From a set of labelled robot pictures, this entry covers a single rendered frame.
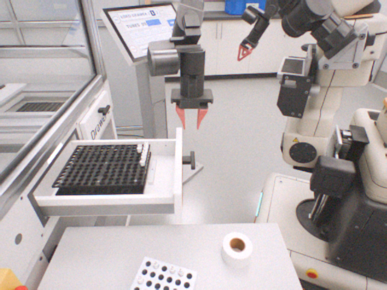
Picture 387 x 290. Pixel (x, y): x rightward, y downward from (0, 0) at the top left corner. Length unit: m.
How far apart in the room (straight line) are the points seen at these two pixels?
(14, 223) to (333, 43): 0.87
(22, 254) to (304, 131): 0.96
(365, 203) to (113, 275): 0.84
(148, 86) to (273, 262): 1.26
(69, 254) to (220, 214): 1.18
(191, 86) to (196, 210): 1.27
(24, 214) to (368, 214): 1.04
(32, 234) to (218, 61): 3.43
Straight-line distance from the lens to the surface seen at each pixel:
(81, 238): 0.74
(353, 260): 1.28
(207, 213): 1.72
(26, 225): 0.66
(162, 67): 0.53
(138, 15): 1.56
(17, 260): 0.66
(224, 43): 3.75
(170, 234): 0.69
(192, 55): 0.55
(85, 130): 0.88
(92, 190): 0.69
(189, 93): 0.58
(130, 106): 2.50
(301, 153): 1.10
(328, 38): 0.79
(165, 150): 0.80
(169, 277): 0.60
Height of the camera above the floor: 1.32
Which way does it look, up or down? 33 degrees down
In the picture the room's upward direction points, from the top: straight up
